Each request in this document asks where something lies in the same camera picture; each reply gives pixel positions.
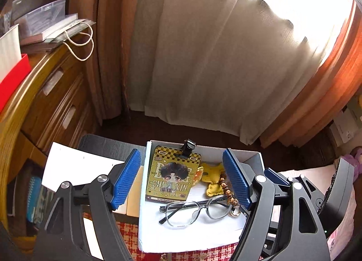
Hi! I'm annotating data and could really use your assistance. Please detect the blue spiral notebook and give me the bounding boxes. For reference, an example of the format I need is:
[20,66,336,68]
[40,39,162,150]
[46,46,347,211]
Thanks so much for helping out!
[26,176,42,222]

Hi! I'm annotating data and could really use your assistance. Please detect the yellow plush dog keychain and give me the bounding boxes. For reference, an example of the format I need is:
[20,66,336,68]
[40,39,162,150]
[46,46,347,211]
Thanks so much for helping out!
[201,162,225,197]

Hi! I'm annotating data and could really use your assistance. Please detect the brown wooden bead bracelet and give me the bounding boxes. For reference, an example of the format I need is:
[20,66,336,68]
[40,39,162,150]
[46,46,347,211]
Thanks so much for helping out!
[219,171,241,218]

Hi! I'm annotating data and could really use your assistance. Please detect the wooden headboard shelf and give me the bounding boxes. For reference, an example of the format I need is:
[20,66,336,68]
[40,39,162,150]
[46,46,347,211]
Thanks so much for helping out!
[1,45,99,254]

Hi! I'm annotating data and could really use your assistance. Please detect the white charging cable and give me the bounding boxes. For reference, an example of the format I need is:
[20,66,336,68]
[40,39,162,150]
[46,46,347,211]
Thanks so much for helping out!
[63,21,96,63]

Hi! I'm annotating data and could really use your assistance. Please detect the orange brown curtain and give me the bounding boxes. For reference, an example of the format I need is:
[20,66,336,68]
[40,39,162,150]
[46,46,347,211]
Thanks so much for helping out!
[67,0,137,123]

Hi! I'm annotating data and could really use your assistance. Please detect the grey frame eyeglasses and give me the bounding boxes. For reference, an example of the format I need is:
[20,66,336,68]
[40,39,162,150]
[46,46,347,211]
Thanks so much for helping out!
[158,195,248,228]

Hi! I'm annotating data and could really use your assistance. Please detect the white drawer organizer left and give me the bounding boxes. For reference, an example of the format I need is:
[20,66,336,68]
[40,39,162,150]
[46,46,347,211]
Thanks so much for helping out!
[42,142,124,192]

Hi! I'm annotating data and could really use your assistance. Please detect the floral bedsheet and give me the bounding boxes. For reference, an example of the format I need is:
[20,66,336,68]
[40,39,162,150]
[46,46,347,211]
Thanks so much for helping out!
[327,189,357,260]

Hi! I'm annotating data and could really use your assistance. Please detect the white corrugated box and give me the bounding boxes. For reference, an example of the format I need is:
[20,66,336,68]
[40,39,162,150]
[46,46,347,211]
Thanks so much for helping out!
[0,24,21,82]

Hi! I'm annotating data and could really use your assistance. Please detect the stack of books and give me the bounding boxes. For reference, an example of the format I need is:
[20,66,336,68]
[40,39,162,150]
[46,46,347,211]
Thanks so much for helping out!
[12,0,95,54]

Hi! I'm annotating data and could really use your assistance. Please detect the red flat box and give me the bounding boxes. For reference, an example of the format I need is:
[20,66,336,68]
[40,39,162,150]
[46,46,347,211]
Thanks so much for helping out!
[0,54,31,111]

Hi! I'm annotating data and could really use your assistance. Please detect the purple plush toy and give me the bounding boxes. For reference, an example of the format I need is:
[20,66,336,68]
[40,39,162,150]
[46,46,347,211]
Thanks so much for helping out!
[343,147,362,177]

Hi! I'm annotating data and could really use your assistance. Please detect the red white houndstooth cloth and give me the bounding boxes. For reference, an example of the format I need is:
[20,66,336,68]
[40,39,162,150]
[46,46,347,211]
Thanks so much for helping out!
[116,221,237,260]

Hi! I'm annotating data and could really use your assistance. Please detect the yellow drawer organizer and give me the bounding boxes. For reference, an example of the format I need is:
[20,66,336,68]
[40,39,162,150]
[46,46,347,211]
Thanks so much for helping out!
[126,167,143,218]

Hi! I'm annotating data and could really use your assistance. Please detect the pink striped pillow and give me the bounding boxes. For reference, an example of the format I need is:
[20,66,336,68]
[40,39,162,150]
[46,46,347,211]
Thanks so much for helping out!
[280,164,336,185]

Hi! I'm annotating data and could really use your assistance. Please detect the grey blue cardboard box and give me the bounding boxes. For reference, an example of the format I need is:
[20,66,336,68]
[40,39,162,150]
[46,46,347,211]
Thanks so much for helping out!
[137,139,265,254]

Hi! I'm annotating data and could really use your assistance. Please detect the white sheer curtain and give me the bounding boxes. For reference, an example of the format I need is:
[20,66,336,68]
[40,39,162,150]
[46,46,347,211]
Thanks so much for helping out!
[127,0,353,145]

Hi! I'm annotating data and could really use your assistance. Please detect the yellow anime card badge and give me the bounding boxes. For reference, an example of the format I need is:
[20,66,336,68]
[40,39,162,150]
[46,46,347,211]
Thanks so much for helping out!
[145,140,201,203]

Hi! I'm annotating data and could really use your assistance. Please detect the cardboard boxes by wall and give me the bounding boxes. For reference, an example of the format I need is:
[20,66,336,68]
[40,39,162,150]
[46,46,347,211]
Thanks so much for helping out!
[329,94,362,147]

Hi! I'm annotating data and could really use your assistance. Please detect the white orange mushroom figurine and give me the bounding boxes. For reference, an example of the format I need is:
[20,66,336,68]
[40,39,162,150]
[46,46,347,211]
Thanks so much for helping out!
[193,166,204,186]

